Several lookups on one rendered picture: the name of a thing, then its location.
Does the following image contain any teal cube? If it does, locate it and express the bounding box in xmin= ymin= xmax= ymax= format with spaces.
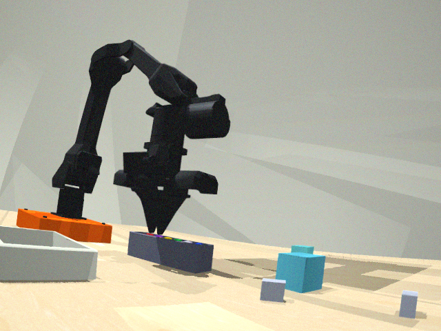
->
xmin=276 ymin=252 xmax=326 ymax=294

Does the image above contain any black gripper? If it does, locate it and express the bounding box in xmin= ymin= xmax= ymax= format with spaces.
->
xmin=113 ymin=135 xmax=218 ymax=234

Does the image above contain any teal flat block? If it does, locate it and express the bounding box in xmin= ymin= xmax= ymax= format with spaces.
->
xmin=291 ymin=245 xmax=314 ymax=254

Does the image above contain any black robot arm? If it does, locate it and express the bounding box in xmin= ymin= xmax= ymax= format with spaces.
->
xmin=51 ymin=40 xmax=230 ymax=220

